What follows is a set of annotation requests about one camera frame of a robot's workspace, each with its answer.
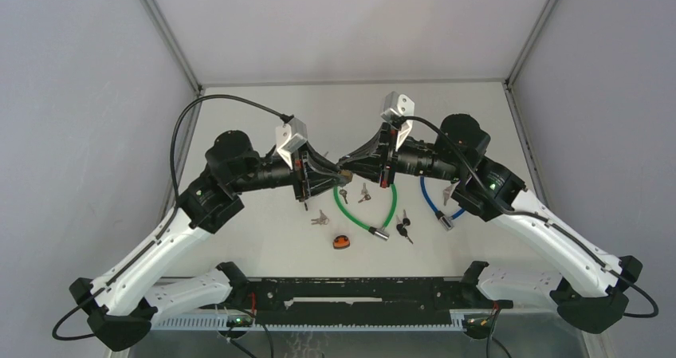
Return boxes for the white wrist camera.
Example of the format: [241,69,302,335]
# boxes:
[380,92,415,151]
[275,117,308,169]

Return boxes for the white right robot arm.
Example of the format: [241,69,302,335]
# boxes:
[339,114,643,334]

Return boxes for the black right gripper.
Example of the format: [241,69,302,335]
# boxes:
[337,123,464,189]

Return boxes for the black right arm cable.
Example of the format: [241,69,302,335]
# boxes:
[395,115,660,319]

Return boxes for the green cable lock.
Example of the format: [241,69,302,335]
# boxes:
[332,183,398,242]

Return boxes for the orange padlock black keys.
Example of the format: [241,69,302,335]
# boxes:
[395,210,414,245]

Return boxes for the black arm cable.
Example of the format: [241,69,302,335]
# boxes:
[51,94,296,342]
[395,115,660,319]

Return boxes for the small padlock silver key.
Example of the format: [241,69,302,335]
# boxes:
[339,188,348,204]

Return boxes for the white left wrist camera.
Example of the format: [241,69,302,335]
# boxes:
[275,117,308,169]

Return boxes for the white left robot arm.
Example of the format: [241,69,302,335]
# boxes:
[69,130,352,352]

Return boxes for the brass padlock silver keys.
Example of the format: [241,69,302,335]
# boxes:
[311,210,330,226]

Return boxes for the blue lock silver keys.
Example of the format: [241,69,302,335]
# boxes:
[442,184,455,206]

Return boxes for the blue cable lock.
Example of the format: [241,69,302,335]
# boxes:
[419,176,466,231]

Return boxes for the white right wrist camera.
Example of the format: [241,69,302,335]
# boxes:
[380,92,415,151]

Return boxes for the green lock silver keys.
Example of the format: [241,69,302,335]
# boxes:
[358,183,371,203]

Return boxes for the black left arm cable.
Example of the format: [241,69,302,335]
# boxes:
[51,94,296,342]

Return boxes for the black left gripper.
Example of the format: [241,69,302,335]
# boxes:
[230,141,349,203]

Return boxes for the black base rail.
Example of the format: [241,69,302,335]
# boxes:
[230,277,513,327]

